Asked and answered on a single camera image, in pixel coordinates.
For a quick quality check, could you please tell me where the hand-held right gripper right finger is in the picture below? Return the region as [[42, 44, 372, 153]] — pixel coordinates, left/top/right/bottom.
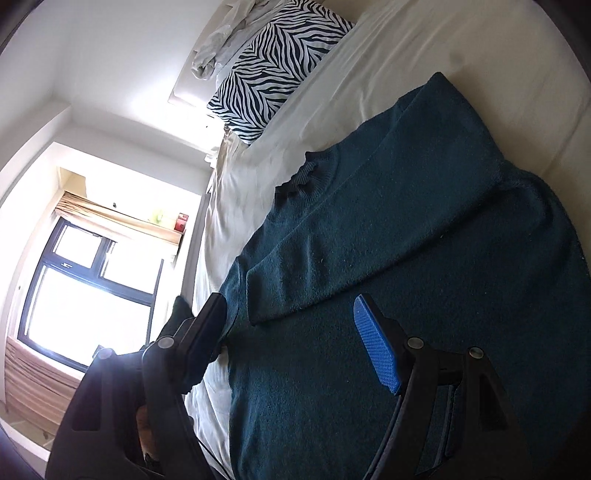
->
[[353, 293, 546, 480]]

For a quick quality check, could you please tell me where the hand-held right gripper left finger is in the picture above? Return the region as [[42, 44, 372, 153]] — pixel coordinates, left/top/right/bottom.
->
[[45, 292, 228, 480]]

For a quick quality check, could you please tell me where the dark teal knit sweater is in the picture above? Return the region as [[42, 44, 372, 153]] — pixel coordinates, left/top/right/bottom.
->
[[157, 71, 591, 480]]

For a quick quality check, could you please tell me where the black framed window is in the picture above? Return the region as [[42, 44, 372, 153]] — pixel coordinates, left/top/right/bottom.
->
[[16, 217, 167, 374]]

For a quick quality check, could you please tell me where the zebra print pillow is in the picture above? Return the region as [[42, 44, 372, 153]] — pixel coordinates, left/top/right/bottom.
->
[[206, 0, 356, 146]]

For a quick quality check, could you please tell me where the bed with cream sheet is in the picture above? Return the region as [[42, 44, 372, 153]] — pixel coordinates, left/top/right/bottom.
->
[[185, 0, 591, 480]]

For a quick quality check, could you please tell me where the folded white duvet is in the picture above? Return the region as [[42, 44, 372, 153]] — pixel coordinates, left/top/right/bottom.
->
[[189, 0, 296, 81]]

